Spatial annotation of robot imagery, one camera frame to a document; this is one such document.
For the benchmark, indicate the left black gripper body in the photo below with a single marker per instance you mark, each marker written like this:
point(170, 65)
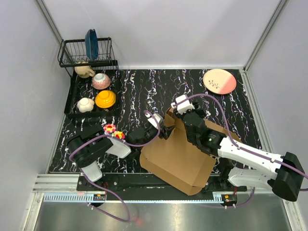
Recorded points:
point(150, 134)

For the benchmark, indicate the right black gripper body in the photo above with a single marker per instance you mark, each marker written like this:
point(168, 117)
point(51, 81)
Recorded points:
point(198, 109)

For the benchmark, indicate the rainbow flower toy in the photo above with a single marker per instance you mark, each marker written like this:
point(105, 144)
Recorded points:
point(119, 134)

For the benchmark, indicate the brown cardboard box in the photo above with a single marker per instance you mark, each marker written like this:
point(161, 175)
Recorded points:
point(176, 161)

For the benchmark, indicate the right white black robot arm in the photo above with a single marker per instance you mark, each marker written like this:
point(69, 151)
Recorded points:
point(283, 174)

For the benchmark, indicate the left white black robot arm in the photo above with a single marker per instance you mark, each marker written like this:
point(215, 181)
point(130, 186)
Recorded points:
point(86, 147)

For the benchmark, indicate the pink flower toy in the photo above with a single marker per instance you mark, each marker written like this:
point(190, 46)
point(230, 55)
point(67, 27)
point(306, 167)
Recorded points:
point(109, 128)

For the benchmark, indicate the yellow ribbed bowl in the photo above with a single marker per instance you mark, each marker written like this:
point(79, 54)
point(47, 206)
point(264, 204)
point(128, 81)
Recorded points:
point(105, 99)

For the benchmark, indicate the pink cream round plate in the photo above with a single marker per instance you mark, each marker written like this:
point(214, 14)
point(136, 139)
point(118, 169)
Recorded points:
point(219, 81)

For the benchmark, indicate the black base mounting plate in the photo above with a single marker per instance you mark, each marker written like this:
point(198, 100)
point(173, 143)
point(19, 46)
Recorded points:
point(147, 188)

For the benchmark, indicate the white flower shaped cup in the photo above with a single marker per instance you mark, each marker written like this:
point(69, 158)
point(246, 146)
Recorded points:
point(85, 105)

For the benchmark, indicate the pink patterned bowl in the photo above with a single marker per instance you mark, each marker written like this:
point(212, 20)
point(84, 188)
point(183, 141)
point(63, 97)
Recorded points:
point(101, 81)

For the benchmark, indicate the beige mug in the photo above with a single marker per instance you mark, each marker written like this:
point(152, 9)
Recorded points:
point(84, 71)

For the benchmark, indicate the blue plate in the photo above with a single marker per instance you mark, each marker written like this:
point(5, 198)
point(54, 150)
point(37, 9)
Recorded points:
point(91, 42)

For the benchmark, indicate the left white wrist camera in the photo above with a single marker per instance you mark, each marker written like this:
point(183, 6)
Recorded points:
point(155, 119)

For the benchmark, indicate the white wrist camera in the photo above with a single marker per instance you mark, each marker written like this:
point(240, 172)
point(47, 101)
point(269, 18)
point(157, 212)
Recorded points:
point(155, 119)
point(182, 104)

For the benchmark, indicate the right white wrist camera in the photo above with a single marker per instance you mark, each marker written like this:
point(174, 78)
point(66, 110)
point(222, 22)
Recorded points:
point(182, 104)

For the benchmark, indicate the black wire dish rack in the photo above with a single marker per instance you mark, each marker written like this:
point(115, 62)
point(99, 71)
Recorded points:
point(73, 53)

